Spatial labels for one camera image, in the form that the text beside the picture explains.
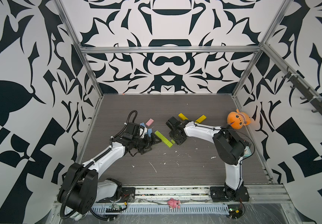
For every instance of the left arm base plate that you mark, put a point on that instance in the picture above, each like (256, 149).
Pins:
(124, 194)

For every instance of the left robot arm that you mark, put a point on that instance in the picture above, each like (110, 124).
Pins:
(81, 187)

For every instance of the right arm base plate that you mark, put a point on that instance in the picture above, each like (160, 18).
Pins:
(227, 194)

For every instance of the pink block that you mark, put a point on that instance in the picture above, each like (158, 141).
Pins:
(149, 122)

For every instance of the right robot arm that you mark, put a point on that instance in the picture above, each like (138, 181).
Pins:
(229, 145)

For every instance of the white cable duct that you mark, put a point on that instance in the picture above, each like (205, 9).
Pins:
(154, 209)

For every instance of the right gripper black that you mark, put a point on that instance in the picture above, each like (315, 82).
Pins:
(178, 141)

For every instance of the orange plush toy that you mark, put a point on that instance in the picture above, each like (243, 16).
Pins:
(238, 119)

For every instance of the black hook rail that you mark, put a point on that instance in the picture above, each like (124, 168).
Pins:
(309, 94)

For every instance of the teal square clock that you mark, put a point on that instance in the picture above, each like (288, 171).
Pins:
(247, 152)

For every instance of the pink pig toy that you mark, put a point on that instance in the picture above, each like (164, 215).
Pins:
(174, 204)

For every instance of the yellow block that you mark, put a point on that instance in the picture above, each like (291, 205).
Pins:
(201, 119)
(182, 116)

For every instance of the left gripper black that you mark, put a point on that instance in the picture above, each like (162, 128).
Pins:
(147, 143)

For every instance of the circuit board right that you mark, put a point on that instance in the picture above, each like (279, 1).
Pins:
(236, 212)

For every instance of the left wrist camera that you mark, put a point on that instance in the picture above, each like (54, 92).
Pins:
(142, 131)

